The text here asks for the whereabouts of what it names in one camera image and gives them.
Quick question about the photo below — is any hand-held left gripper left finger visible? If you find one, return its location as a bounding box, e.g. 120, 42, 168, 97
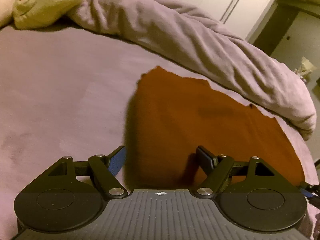
47, 145, 128, 201

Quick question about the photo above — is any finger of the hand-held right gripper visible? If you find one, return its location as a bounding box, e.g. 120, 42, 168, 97
299, 182, 320, 206

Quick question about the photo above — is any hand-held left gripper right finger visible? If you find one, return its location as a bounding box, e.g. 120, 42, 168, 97
195, 145, 276, 200

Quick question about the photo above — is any brown button cardigan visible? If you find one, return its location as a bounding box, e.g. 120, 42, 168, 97
124, 66, 306, 191

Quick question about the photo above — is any purple duvet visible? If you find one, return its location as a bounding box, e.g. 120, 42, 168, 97
69, 0, 317, 141

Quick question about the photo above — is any white paper ornament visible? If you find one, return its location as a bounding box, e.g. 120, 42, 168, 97
294, 56, 317, 81

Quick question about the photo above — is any white wardrobe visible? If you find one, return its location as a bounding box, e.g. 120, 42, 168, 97
152, 0, 286, 41

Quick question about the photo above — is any cream face plush pillow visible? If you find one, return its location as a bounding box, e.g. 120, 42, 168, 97
12, 0, 96, 30

